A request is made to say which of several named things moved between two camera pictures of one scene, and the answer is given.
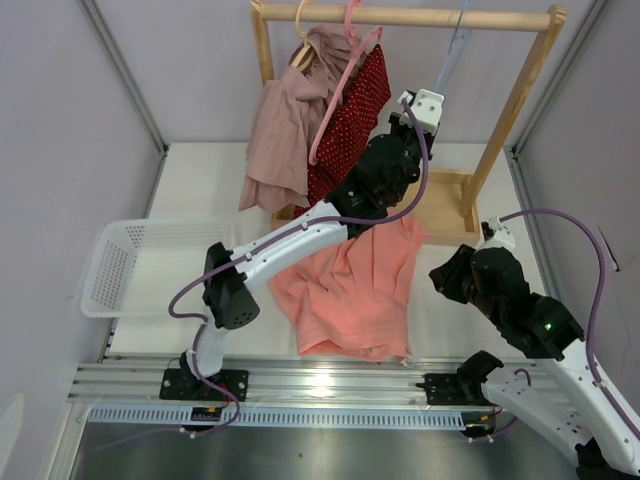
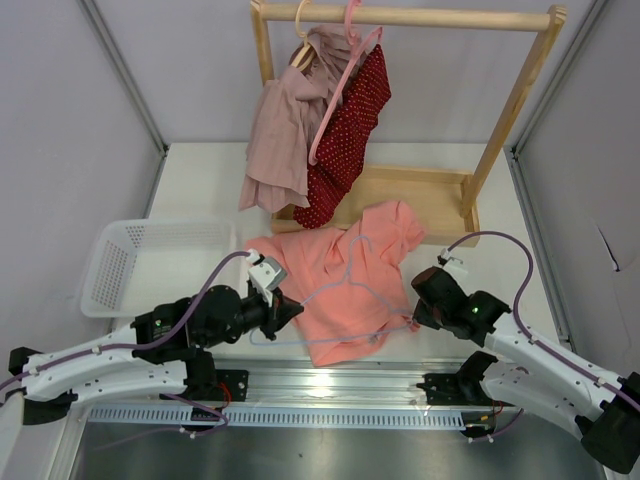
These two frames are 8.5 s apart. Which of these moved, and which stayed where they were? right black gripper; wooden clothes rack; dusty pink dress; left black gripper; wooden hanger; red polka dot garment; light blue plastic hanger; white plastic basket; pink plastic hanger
Moved: light blue plastic hanger; right black gripper; left black gripper
Stayed: white plastic basket; red polka dot garment; pink plastic hanger; dusty pink dress; wooden clothes rack; wooden hanger
